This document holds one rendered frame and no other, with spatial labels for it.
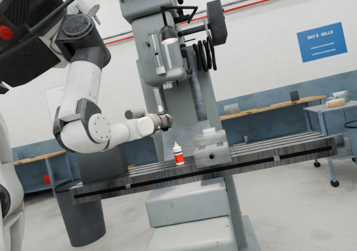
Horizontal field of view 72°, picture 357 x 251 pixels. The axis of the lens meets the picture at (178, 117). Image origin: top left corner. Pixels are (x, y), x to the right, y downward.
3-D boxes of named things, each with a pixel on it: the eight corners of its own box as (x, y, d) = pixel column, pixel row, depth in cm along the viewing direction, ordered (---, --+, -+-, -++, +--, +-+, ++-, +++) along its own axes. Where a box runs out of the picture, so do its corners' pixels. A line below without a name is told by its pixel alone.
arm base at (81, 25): (76, 45, 65) (99, 16, 69) (39, 34, 68) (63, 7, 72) (99, 79, 78) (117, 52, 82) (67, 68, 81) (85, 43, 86)
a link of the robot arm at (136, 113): (159, 133, 96) (145, 139, 85) (136, 138, 100) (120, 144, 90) (153, 105, 96) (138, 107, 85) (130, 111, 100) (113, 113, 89)
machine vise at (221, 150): (231, 162, 101) (226, 136, 101) (196, 168, 104) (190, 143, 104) (228, 147, 136) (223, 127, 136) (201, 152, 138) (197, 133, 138)
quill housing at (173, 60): (185, 75, 114) (170, 7, 113) (143, 86, 116) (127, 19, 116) (188, 79, 133) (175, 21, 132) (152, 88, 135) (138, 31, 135)
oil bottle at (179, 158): (184, 164, 118) (178, 141, 118) (176, 165, 119) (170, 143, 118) (185, 162, 122) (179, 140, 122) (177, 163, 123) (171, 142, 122)
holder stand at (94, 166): (124, 174, 127) (116, 136, 126) (82, 183, 126) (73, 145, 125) (128, 169, 139) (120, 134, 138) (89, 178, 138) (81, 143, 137)
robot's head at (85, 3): (80, 16, 85) (99, 1, 87) (58, -7, 84) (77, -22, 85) (83, 24, 92) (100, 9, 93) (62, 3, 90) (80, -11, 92)
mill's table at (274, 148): (338, 155, 105) (334, 137, 105) (71, 205, 121) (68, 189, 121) (315, 146, 128) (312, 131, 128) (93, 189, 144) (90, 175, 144)
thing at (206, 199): (232, 215, 98) (226, 186, 98) (149, 229, 103) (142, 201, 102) (224, 178, 148) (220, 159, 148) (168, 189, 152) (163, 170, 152)
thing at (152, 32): (164, 72, 111) (154, 26, 110) (156, 74, 111) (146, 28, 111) (166, 73, 115) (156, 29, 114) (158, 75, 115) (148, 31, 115)
